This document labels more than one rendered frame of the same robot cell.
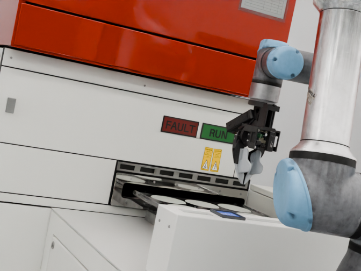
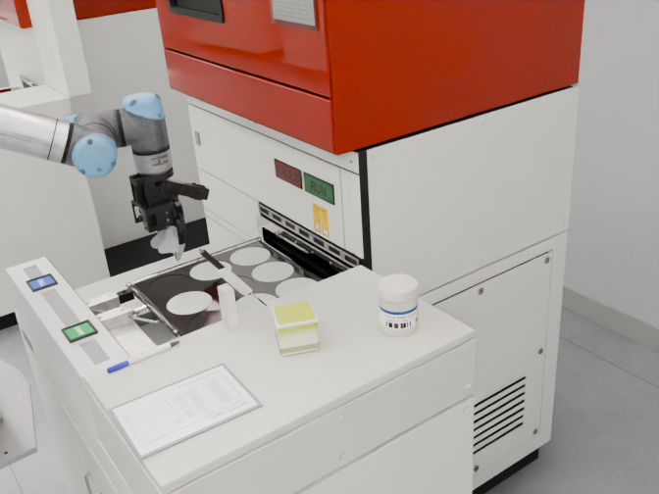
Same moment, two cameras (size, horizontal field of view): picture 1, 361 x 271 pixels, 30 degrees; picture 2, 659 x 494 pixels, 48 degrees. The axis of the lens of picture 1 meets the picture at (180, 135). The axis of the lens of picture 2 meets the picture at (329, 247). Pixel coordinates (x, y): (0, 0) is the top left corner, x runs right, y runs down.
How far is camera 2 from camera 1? 2.54 m
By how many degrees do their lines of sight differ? 83
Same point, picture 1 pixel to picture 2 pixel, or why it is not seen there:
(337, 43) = not seen: outside the picture
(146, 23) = (219, 55)
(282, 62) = not seen: hidden behind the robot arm
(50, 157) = (225, 188)
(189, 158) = (304, 214)
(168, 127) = (279, 172)
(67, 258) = not seen: hidden behind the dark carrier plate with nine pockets
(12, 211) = (220, 230)
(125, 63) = (218, 102)
